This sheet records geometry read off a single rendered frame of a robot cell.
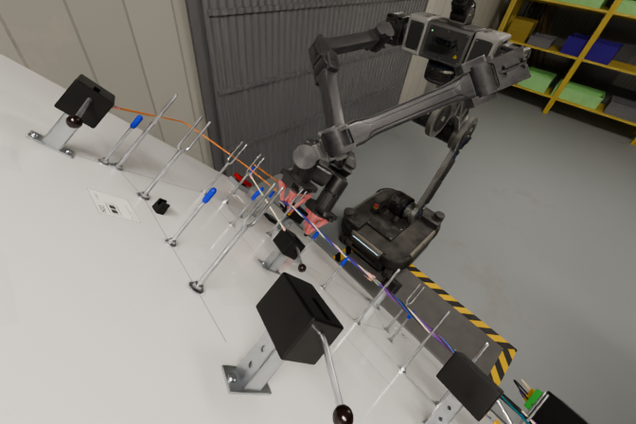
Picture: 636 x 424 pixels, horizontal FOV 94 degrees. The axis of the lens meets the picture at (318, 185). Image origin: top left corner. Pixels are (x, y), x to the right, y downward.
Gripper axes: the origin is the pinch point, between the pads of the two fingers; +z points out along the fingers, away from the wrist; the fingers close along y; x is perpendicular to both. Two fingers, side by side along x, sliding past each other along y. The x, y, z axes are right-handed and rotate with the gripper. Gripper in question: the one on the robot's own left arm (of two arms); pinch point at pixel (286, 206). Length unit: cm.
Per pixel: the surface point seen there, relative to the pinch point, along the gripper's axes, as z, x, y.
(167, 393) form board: -11, -45, 43
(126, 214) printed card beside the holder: -10.0, -43.7, 21.1
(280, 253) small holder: -4.7, -20.0, 23.9
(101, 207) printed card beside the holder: -11, -46, 21
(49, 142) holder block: -13, -51, 11
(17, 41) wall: 1, -58, -121
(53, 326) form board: -13, -51, 38
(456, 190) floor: -3, 242, -45
